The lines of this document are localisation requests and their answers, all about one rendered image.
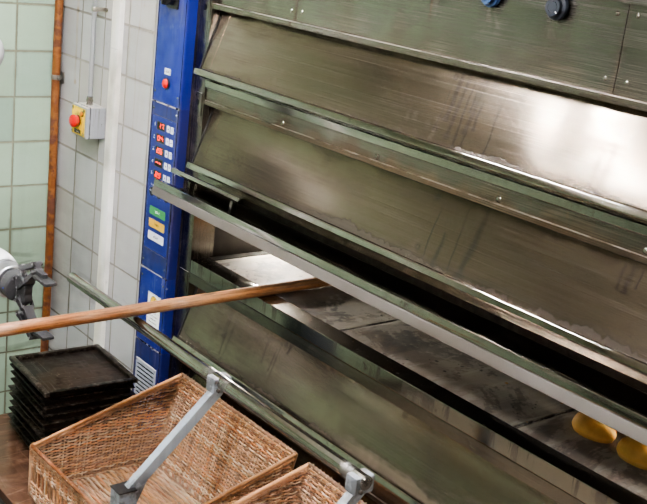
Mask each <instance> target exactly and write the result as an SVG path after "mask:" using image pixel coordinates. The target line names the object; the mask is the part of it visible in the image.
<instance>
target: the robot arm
mask: <svg viewBox="0 0 647 504"><path fill-rule="evenodd" d="M3 58H4V46H3V43H2V41H1V40H0V65H1V63H2V61H3ZM42 265H43V261H35V262H30V263H28V264H18V263H17V262H16V260H15V259H14V258H13V257H12V256H11V255H10V254H9V253H8V252H6V251H5V250H3V249H1V248H0V296H1V297H4V298H8V299H9V300H11V301H14V302H16V303H17V305H18V306H19V311H16V313H15V315H16V316H17V317H18V319H19V320H20V321H22V320H29V319H35V318H37V317H36V314H35V311H34V303H33V300H32V290H33V289H32V288H33V285H34V284H35V283H36V282H35V281H37V282H39V283H40V284H41V285H43V286H44V287H53V286H57V283H56V282H55V281H54V280H52V279H51V278H50V277H48V274H47V273H46V272H44V270H43V269H42V268H41V266H42ZM31 269H34V270H31ZM27 271H30V273H29V274H27ZM29 303H30V305H28V304H29ZM26 335H27V337H28V339H29V340H34V339H41V340H42V341H46V340H52V339H54V336H53V335H52V334H51V333H50V332H49V331H47V330H44V331H37V332H31V333H26Z"/></svg>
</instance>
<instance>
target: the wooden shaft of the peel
mask: <svg viewBox="0 0 647 504"><path fill-rule="evenodd" d="M325 286H331V285H330V284H328V283H326V282H324V281H322V280H320V279H318V278H316V277H312V278H305V279H298V280H292V281H285V282H278V283H271V284H265V285H258V286H251V287H244V288H238V289H231V290H224V291H217V292H211V293H204V294H197V295H191V296H184V297H177V298H170V299H164V300H157V301H150V302H143V303H137V304H130V305H123V306H116V307H110V308H103V309H96V310H89V311H83V312H76V313H69V314H62V315H56V316H49V317H42V318H35V319H29V320H22V321H15V322H8V323H2V324H0V337H5V336H12V335H18V334H24V333H31V332H37V331H44V330H50V329H56V328H63V327H69V326H76V325H82V324H88V323H95V322H101V321H107V320H114V319H120V318H127V317H133V316H139V315H146V314H152V313H159V312H165V311H171V310H178V309H184V308H191V307H197V306H203V305H210V304H216V303H223V302H229V301H235V300H242V299H248V298H254V297H261V296H267V295H274V294H280V293H286V292H293V291H299V290H306V289H312V288H318V287H325Z"/></svg>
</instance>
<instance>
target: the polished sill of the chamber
mask: <svg viewBox="0 0 647 504"><path fill-rule="evenodd" d="M190 272H191V273H192V274H194V275H196V276H197V277H199V278H201V279H203V280H204V281H206V282H208V283H209V284H211V285H213V286H214V287H216V288H218V289H220V290H221V291H224V290H231V289H238V288H244V287H251V286H258V285H257V284H255V283H253V282H251V281H249V280H248V279H246V278H244V277H242V276H240V275H239V274H237V273H235V272H233V271H231V270H230V269H228V268H226V267H224V266H222V265H221V264H219V263H217V262H215V261H213V260H212V259H210V258H201V259H192V260H191V267H190ZM238 301H240V302H242V303H244V304H245V305H247V306H249V307H250V308H252V309H254V310H255V311H257V312H259V313H261V314H262V315H264V316H266V317H267V318H269V319H271V320H273V321H274V322H276V323H278V324H279V325H281V326H283V327H285V328H286V329H288V330H290V331H291V332H293V333H295V334H296V335H298V336H300V337H302V338H303V339H305V340H307V341H308V342H310V343H312V344H314V345H315V346H317V347H319V348H320V349H322V350H324V351H326V352H327V353H329V354H331V355H332V356H334V357H336V358H338V359H339V360H341V361H343V362H344V363H346V364H348V365H349V366H351V367H353V368H355V369H356V370H358V371H360V372H361V373H363V374H365V375H367V376H368V377H370V378H372V379H373V380H375V381H377V382H379V383H380V384H382V385H384V386H385V387H387V388H389V389H390V390H392V391H394V392H396V393H397V394H399V395H401V396H402V397H404V398H406V399H408V400H409V401H411V402H413V403H414V404H416V405H418V406H420V407H421V408H423V409H425V410H426V411H428V412H430V413H432V414H433V415H435V416H437V417H438V418H440V419H442V420H443V421H445V422H447V423H449V424H450V425H452V426H454V427H455V428H457V429H459V430H461V431H462V432H464V433H466V434H467V435H469V436H471V437H473V438H474V439H476V440H478V441H479V442H481V443H483V444H484V445H486V446H488V447H490V448H491V449H493V450H495V451H496V452H498V453H500V454H502V455H503V456H505V457H507V458H508V459H510V460H512V461H514V462H515V463H517V464H519V465H520V466H522V467H524V468H525V469H527V470H529V471H531V472H532V473H534V474H536V475H537V476H539V477H541V478H543V479H544V480H546V481H548V482H549V483H551V484H553V485H555V486H556V487H558V488H560V489H561V490H563V491H565V492H567V493H568V494H570V495H572V496H573V497H575V498H577V499H578V500H580V501H582V502H584V503H585V504H647V500H645V499H643V498H642V497H640V496H638V495H636V494H634V493H632V492H631V491H629V490H627V489H625V488H623V487H622V486H620V485H618V484H616V483H614V482H613V481H611V480H609V479H607V478H605V477H604V476H602V475H600V474H598V473H596V472H595V471H593V470H591V469H589V468H587V467H586V466H584V465H582V464H580V463H578V462H576V461H575V460H573V459H571V458H569V457H567V456H566V455H564V454H562V453H560V452H558V451H557V450H555V449H553V448H551V447H549V446H548V445H546V444H544V443H542V442H540V441H539V440H537V439H535V438H533V437H531V436H529V435H528V434H526V433H524V432H522V431H520V430H519V429H517V428H515V427H513V426H511V425H510V424H508V423H506V422H504V421H502V420H501V419H499V418H497V417H495V416H493V415H492V414H490V413H488V412H486V411H484V410H483V409H481V408H479V407H477V406H475V405H473V404H472V403H470V402H468V401H466V400H464V399H463V398H461V397H459V396H457V395H455V394H454V393H452V392H450V391H448V390H446V389H445V388H443V387H441V386H439V385H437V384H436V383H434V382H432V381H430V380H428V379H427V378H425V377H423V376H421V375H419V374H417V373H416V372H414V371H412V370H410V369H408V368H407V367H405V366H403V365H401V364H399V363H398V362H396V361H394V360H392V359H390V358H389V357H387V356H385V355H383V354H381V353H380V352H378V351H376V350H374V349H372V348H371V347H369V346H367V345H365V344H363V343H361V342H360V341H358V340H356V339H354V338H352V337H351V336H349V335H347V334H345V333H343V332H342V331H340V330H338V329H336V328H334V327H333V326H331V325H329V324H327V323H325V322H324V321H322V320H320V319H318V318H316V317H314V316H313V315H311V314H309V313H307V312H305V311H304V310H302V309H300V308H298V307H296V306H295V305H293V304H291V303H289V302H287V301H286V300H284V299H282V298H280V297H278V296H277V295H275V294H274V295H267V296H261V297H254V298H248V299H242V300H238Z"/></svg>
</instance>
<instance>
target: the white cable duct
mask: <svg viewBox="0 0 647 504"><path fill-rule="evenodd" d="M124 17H125V0H113V9H112V27H111V44H110V61H109V79H108V96H107V114H106V131H105V149H104V166H103V183H102V201H101V218H100V236H99V253H98V270H97V288H98V289H99V290H101V291H102V292H104V293H105V294H106V295H108V280H109V264H110V247H111V231H112V214H113V198H114V181H115V165H116V148H117V132H118V115H119V99H120V82H121V66H122V50H123V33H124ZM103 308H104V307H103V306H102V305H100V304H99V303H97V302H96V305H95V310H96V309H103ZM105 329H106V321H101V322H95V323H94V340H93V345H94V344H99V345H100V346H101V347H103V348H104V346H105Z"/></svg>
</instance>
